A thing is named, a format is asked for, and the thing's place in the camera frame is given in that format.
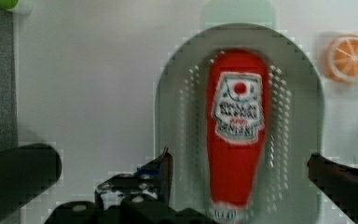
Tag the red plush ketchup bottle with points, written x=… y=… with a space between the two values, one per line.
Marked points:
x=237 y=120

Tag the black cylinder lower post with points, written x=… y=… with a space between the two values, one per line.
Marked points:
x=25 y=172

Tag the orange slice toy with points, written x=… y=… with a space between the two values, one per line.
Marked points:
x=341 y=62

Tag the green lime toy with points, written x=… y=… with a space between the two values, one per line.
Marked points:
x=8 y=4

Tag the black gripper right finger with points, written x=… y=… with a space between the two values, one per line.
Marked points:
x=337 y=181

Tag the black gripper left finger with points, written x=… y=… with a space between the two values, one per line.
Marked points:
x=141 y=197

